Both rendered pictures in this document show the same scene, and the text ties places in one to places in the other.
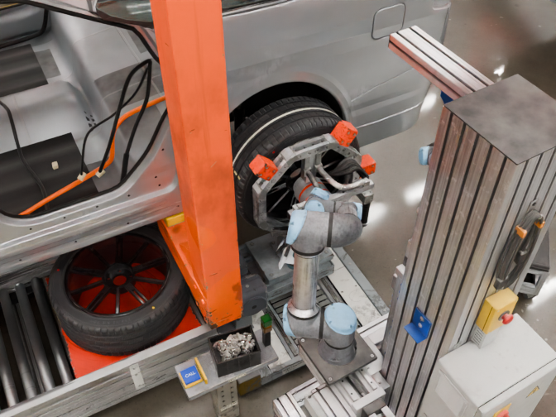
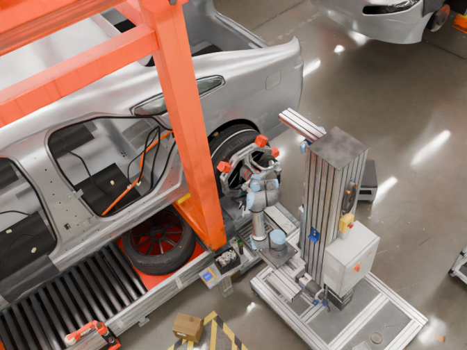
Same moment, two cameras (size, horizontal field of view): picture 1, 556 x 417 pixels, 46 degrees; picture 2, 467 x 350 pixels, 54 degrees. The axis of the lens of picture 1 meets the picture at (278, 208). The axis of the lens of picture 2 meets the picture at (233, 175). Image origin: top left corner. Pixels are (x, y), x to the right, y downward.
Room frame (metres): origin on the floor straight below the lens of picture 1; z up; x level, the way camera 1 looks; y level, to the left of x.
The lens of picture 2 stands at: (-0.46, 0.15, 4.00)
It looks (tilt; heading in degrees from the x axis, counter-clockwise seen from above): 51 degrees down; 356
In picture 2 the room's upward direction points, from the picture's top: 8 degrees counter-clockwise
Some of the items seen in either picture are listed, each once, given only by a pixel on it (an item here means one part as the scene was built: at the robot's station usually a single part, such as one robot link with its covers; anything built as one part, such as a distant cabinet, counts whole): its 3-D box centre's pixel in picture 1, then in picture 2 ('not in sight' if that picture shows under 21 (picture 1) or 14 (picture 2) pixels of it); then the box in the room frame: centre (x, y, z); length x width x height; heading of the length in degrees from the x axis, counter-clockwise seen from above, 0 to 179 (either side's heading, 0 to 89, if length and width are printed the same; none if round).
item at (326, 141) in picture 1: (307, 188); (247, 171); (2.14, -0.14, 0.85); 0.54 x 0.07 x 0.54; 117
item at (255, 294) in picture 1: (237, 284); (217, 225); (2.02, 0.21, 0.26); 0.42 x 0.18 x 0.35; 27
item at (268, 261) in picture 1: (289, 237); (240, 194); (2.29, -0.06, 0.32); 0.40 x 0.30 x 0.28; 117
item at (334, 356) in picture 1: (337, 341); (278, 246); (1.30, -0.23, 0.87); 0.15 x 0.15 x 0.10
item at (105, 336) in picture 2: not in sight; (107, 335); (1.11, 1.29, 0.30); 0.09 x 0.05 x 0.50; 117
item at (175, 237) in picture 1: (189, 235); (190, 206); (1.98, 0.42, 0.69); 0.52 x 0.17 x 0.35; 27
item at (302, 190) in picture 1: (314, 198); (251, 176); (2.07, -0.17, 0.85); 0.21 x 0.14 x 0.14; 27
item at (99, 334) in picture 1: (121, 286); (159, 238); (1.91, 0.78, 0.39); 0.66 x 0.66 x 0.24
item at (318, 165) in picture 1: (342, 169); (263, 160); (2.07, -0.28, 1.03); 0.19 x 0.18 x 0.11; 27
